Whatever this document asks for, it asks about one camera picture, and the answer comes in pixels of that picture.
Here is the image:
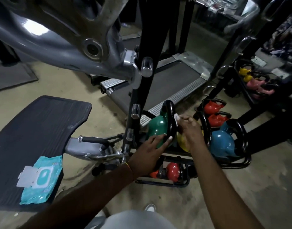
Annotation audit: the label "person's right hand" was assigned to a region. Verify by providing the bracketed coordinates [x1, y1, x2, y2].
[177, 114, 206, 152]

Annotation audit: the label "black grip machine lever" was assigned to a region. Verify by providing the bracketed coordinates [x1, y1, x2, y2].
[77, 135, 124, 150]

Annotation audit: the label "black ribbed footplate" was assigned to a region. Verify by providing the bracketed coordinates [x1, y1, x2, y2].
[0, 95, 92, 208]

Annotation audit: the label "black kettlebell rack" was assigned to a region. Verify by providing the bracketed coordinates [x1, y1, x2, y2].
[134, 150, 253, 188]

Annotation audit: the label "teal wet wipes pack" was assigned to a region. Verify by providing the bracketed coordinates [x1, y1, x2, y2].
[16, 155, 64, 205]

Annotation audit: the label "grey machine handlebar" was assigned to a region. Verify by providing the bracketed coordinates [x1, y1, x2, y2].
[194, 0, 261, 35]

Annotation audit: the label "white wall socket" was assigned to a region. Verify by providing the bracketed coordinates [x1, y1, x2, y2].
[251, 56, 267, 68]
[271, 68, 290, 80]

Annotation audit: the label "green kettlebell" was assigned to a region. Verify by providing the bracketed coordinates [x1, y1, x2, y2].
[142, 100, 178, 149]

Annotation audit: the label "person's grey shorts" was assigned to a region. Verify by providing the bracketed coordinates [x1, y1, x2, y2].
[84, 210, 176, 229]

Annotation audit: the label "grey treadmill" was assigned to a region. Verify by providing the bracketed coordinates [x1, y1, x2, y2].
[100, 51, 214, 128]

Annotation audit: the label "black storage rack frame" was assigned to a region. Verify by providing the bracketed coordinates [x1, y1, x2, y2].
[196, 0, 292, 155]

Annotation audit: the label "black floor mat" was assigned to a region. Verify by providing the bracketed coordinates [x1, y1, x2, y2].
[0, 61, 39, 92]

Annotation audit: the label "person's left hand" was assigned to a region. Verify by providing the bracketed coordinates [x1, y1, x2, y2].
[126, 134, 173, 179]

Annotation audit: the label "pink kettlebell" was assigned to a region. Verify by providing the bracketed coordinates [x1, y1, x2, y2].
[246, 79, 266, 90]
[255, 84, 279, 100]

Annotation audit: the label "small yellow kettlebell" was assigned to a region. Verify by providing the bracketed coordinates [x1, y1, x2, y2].
[238, 64, 254, 77]
[243, 72, 270, 83]

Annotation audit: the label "small red kettlebell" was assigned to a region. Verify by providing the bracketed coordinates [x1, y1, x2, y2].
[149, 164, 167, 179]

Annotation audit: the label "person's left forearm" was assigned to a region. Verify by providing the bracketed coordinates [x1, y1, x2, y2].
[19, 164, 137, 229]

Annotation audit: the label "blue kettlebell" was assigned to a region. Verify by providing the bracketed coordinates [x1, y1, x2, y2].
[209, 119, 249, 160]

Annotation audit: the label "grey exercise machine frame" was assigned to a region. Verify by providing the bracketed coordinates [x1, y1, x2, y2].
[0, 0, 140, 90]

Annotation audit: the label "person's right forearm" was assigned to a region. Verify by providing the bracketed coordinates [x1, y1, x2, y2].
[190, 142, 265, 229]

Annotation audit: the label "black machine upright post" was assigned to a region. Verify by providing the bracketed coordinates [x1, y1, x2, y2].
[123, 0, 183, 152]

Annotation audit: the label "yellow kettlebell black handle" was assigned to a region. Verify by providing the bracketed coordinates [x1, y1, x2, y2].
[176, 111, 211, 153]

